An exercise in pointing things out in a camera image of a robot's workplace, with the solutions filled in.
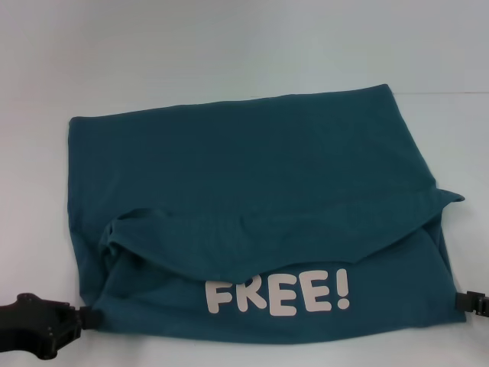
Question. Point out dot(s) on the teal blue t-shirt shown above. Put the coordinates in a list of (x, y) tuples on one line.
[(267, 172)]

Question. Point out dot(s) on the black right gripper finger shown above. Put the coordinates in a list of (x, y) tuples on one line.
[(471, 304)]

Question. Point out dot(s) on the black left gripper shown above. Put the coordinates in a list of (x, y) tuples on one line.
[(34, 329)]

